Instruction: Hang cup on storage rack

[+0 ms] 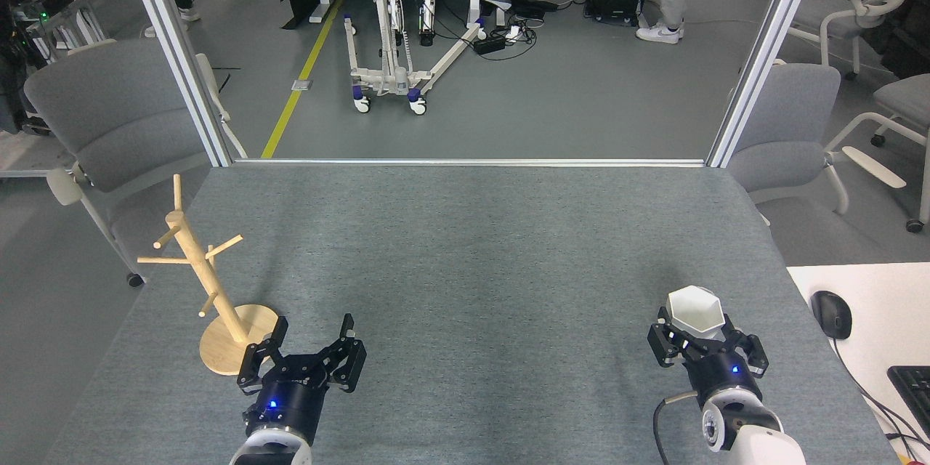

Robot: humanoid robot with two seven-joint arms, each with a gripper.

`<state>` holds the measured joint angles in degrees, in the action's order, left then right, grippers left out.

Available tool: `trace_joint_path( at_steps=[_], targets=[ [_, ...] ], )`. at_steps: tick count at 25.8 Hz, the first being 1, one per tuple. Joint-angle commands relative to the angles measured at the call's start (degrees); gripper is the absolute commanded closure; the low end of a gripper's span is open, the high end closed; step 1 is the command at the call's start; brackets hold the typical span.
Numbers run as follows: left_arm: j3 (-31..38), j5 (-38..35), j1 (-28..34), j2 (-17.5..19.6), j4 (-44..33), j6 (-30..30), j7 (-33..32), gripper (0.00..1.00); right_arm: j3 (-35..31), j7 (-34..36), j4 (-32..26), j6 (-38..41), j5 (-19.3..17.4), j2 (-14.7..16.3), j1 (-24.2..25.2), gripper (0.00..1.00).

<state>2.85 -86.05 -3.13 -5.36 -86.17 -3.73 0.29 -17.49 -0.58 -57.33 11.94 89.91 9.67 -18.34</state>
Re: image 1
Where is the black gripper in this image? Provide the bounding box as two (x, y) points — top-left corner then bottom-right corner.
(237, 313), (368, 446)
(647, 307), (769, 403)

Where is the white hexagonal cup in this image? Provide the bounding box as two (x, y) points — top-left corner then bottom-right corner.
(666, 286), (726, 341)

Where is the wooden cup rack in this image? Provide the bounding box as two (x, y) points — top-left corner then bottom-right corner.
(137, 174), (283, 376)

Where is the black computer mouse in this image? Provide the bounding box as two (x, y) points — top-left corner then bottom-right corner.
(811, 291), (853, 340)

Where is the black keyboard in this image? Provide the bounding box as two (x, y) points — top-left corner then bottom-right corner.
(887, 365), (930, 444)

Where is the grey office chair on casters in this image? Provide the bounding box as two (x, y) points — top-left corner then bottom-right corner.
(825, 73), (930, 235)

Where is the white office chair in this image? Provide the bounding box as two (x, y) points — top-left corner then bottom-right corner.
(788, 0), (930, 81)

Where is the black device with green light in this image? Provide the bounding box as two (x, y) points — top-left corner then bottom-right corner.
(13, 0), (76, 21)

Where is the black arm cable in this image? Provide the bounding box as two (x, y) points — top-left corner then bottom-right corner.
(652, 391), (703, 465)

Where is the grey chair with white frame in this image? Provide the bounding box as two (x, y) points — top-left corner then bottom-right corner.
(24, 39), (248, 288)
(727, 58), (909, 226)

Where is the silver table edge rail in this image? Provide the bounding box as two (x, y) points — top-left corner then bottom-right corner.
(232, 158), (707, 168)

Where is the silver frame post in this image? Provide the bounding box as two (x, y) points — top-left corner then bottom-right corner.
(118, 0), (235, 168)
(706, 0), (829, 168)

